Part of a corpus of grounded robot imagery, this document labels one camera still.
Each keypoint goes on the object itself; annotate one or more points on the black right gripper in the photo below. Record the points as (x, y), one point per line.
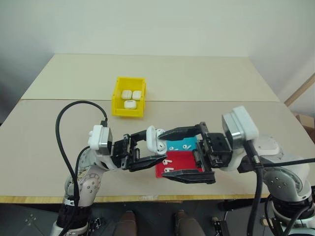
(216, 150)

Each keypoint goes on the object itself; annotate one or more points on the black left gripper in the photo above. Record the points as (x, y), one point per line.
(123, 153)

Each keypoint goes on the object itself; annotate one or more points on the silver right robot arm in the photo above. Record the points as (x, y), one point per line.
(283, 182)

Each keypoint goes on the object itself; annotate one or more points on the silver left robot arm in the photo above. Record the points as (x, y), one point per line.
(88, 182)

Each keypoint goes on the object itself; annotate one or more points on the yellow plastic bin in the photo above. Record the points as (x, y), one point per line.
(126, 112)

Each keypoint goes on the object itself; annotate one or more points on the closed white earbud case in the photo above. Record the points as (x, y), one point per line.
(130, 104)
(136, 95)
(126, 94)

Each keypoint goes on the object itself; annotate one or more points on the blue and red tray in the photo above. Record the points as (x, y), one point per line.
(183, 161)

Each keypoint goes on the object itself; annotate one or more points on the black floor device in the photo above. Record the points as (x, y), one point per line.
(219, 227)
(96, 225)

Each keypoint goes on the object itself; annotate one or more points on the cardboard box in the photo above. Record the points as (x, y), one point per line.
(306, 121)

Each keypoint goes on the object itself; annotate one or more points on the wooden beam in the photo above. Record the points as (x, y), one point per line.
(300, 91)

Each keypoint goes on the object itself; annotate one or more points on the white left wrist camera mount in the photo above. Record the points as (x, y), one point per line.
(98, 140)

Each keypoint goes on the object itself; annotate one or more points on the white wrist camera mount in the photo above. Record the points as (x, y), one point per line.
(243, 123)
(98, 140)

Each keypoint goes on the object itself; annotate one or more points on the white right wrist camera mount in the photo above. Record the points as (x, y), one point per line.
(243, 123)

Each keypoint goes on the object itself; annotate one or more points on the wooden frame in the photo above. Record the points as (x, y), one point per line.
(265, 222)

